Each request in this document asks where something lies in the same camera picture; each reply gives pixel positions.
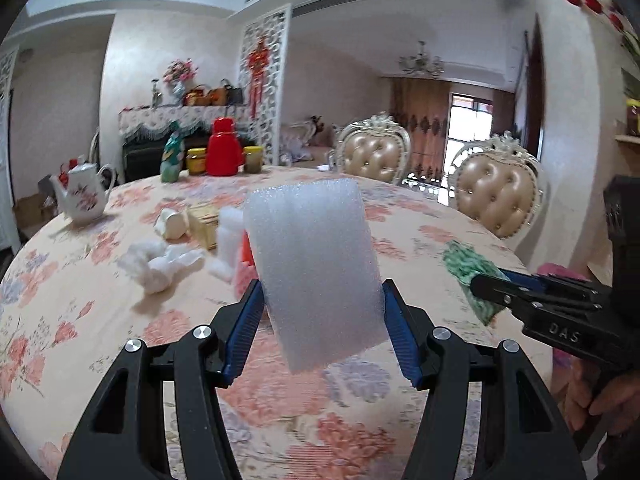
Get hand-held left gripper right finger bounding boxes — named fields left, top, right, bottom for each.
left=381, top=279, right=587, bottom=480

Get tufted beige chair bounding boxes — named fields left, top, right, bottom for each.
left=447, top=131, right=546, bottom=240
left=334, top=112, right=412, bottom=186

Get green patterned bottle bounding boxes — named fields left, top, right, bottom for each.
left=160, top=121, right=187, bottom=184

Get red plastic wrapper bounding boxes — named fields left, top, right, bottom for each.
left=234, top=234, right=258, bottom=297

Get green plastic bag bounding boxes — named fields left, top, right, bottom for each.
left=442, top=240, right=507, bottom=325

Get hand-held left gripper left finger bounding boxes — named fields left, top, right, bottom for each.
left=56, top=279, right=266, bottom=480

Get red artificial flowers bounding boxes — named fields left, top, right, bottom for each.
left=564, top=0, right=640, bottom=56

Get dark handbag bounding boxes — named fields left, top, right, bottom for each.
left=220, top=79, right=245, bottom=105

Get dark cabinet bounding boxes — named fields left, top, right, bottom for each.
left=122, top=130, right=251, bottom=184

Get chandelier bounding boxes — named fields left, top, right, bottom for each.
left=398, top=41, right=446, bottom=78

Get brown patterned curtain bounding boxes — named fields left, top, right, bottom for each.
left=390, top=77, right=453, bottom=186

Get pink flower bouquet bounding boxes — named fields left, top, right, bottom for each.
left=163, top=58, right=200, bottom=98

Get red plastic object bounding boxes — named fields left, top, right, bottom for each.
left=56, top=156, right=87, bottom=182

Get cream paper cup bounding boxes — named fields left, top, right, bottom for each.
left=154, top=208, right=189, bottom=240

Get white lattice screen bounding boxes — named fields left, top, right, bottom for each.
left=243, top=4, right=293, bottom=167

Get person's right hand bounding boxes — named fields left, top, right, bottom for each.
left=565, top=360, right=640, bottom=436

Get dark wooden door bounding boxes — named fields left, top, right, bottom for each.
left=515, top=12, right=547, bottom=162

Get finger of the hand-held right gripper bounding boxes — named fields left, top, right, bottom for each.
left=470, top=274, right=601, bottom=313
left=500, top=269, right=613, bottom=303

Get red thermos jug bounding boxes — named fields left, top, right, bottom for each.
left=205, top=117, right=246, bottom=177

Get glass balcony door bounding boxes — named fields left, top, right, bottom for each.
left=447, top=92, right=494, bottom=177

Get white plastic bag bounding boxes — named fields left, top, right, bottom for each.
left=142, top=246, right=206, bottom=295
left=117, top=240, right=168, bottom=274

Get white foam block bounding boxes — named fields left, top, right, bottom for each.
left=242, top=179, right=385, bottom=375

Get red knot wall ornament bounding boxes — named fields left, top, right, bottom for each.
left=246, top=37, right=271, bottom=117

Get lace cabinet cover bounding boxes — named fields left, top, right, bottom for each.
left=118, top=105, right=251, bottom=144

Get small cardboard box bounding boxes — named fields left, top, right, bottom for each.
left=187, top=204, right=221, bottom=252

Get white floral teapot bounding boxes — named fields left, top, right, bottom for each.
left=49, top=160, right=117, bottom=226

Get beige sofa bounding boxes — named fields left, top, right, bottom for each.
left=279, top=115, right=342, bottom=167

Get small white foam piece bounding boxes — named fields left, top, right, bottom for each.
left=207, top=207, right=247, bottom=282

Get floral tablecloth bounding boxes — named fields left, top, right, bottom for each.
left=0, top=162, right=556, bottom=480

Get brown handbag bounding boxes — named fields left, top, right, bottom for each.
left=184, top=85, right=212, bottom=107

